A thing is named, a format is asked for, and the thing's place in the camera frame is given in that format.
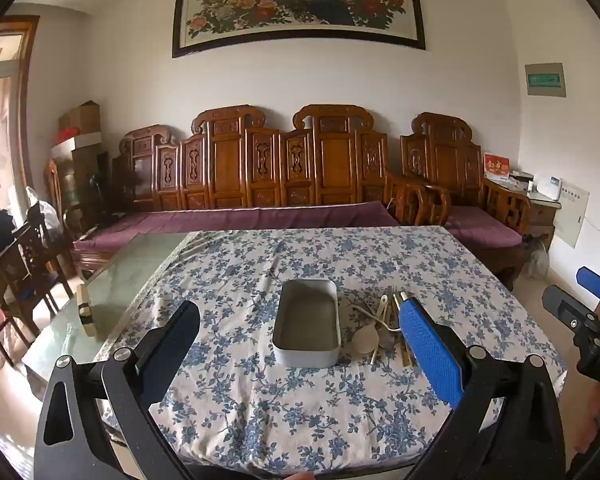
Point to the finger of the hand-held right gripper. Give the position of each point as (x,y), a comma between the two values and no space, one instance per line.
(597,282)
(565,305)

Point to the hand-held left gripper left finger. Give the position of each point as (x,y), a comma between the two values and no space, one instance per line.
(172,347)

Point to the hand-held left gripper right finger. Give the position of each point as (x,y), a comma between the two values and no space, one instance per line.
(430,350)

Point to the cream chopstick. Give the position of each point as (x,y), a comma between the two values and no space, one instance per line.
(407,357)
(374,355)

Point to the white rectangular metal box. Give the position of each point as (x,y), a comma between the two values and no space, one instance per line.
(306,325)

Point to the grey plastic bag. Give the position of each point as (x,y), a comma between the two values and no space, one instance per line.
(536,260)

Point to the glass top coffee table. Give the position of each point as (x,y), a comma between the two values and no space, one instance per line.
(130,270)

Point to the wooden side table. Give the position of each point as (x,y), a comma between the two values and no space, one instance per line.
(540,215)

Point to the small wooden block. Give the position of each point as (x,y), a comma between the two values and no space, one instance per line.
(86,310)

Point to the white desk device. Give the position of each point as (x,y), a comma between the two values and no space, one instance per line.
(549,187)

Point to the square purple seat cushion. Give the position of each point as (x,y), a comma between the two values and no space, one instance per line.
(480,222)

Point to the blue floral tablecloth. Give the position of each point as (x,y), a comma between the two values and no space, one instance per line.
(300,410)

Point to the red gift box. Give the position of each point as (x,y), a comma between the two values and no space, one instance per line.
(496,166)

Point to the long purple seat cushion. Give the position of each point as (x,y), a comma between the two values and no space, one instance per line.
(260,217)

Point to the dark wooden chair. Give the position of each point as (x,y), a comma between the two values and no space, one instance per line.
(25,270)

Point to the white plastic bag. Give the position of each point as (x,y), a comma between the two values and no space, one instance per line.
(45,215)

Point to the carved wooden armchair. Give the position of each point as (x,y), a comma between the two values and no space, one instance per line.
(445,160)

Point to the dark wooden cabinet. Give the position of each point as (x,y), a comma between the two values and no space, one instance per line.
(87,175)

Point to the carved wooden sofa bench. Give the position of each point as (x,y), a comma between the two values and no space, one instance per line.
(230,160)

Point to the white flat box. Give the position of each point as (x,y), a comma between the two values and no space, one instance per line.
(77,141)

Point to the brown cardboard box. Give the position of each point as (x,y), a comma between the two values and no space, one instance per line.
(82,116)

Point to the framed floral peacock painting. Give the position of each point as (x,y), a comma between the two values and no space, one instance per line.
(300,5)

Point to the white wall panel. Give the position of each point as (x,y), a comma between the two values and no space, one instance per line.
(572,215)

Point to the green wall electrical box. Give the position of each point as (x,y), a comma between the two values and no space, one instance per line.
(545,80)

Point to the wooden door frame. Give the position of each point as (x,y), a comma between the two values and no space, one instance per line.
(22,110)

